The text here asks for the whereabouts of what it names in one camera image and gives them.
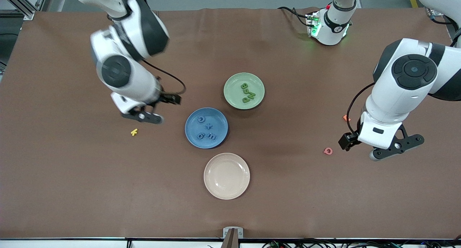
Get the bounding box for blue plate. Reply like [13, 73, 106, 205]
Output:
[185, 107, 228, 149]

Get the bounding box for green plate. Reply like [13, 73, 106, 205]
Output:
[224, 72, 265, 110]

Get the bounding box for beige plate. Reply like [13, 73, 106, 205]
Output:
[204, 153, 250, 200]

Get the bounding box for brown table cover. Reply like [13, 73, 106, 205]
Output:
[0, 7, 461, 239]

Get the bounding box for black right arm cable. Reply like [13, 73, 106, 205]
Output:
[142, 59, 187, 97]

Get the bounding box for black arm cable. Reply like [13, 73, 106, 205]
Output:
[348, 15, 461, 135]
[142, 59, 187, 97]

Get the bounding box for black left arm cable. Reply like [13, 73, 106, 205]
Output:
[348, 15, 461, 135]

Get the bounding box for black cable bundle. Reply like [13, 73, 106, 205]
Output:
[262, 237, 461, 248]

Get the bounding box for black left base cables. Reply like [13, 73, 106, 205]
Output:
[277, 6, 311, 27]

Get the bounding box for grey metal mount bracket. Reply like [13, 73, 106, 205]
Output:
[220, 226, 244, 248]

